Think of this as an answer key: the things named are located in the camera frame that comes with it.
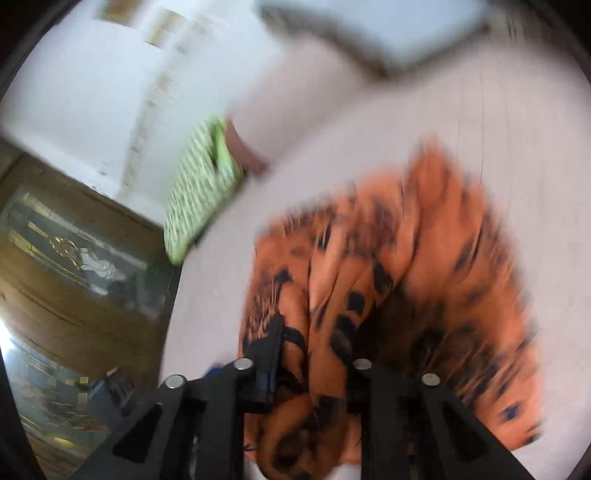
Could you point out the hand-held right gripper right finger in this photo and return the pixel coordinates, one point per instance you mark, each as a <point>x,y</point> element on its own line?
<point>369,383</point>

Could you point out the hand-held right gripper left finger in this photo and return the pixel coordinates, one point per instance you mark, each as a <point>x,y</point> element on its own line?
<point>265,378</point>

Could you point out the orange floral garment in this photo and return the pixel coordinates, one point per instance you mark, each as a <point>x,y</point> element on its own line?
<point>438,258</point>

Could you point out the green checkered pillow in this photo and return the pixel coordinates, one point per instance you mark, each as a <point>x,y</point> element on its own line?
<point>194,203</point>

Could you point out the wooden glass-door cabinet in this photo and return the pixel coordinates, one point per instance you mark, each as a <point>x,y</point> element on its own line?
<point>46,286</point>

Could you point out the pink quilted sofa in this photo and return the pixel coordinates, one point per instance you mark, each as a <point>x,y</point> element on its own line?
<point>508,115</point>

